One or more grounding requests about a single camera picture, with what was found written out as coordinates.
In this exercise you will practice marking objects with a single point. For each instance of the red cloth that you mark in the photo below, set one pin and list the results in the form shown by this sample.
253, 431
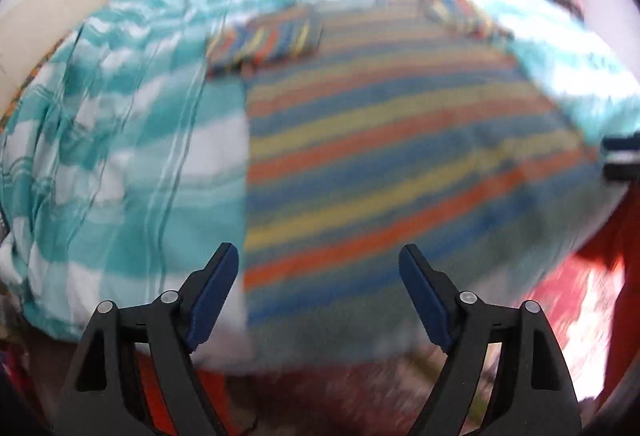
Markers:
620, 276

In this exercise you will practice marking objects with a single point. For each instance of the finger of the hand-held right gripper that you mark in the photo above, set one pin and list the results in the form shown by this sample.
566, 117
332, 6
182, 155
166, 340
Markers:
624, 172
624, 144

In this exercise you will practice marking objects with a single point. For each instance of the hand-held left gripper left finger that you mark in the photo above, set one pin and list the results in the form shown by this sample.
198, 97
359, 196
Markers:
212, 297

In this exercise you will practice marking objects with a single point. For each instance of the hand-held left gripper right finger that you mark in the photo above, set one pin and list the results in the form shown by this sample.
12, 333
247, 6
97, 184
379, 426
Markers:
425, 297

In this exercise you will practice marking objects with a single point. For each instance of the striped knit sweater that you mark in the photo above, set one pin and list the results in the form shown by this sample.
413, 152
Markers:
400, 141

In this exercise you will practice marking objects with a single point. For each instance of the teal checked bed blanket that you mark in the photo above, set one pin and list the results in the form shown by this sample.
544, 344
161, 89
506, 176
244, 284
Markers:
125, 166

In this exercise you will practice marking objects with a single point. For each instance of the beige headboard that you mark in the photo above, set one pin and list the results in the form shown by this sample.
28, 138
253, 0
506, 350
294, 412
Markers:
55, 16

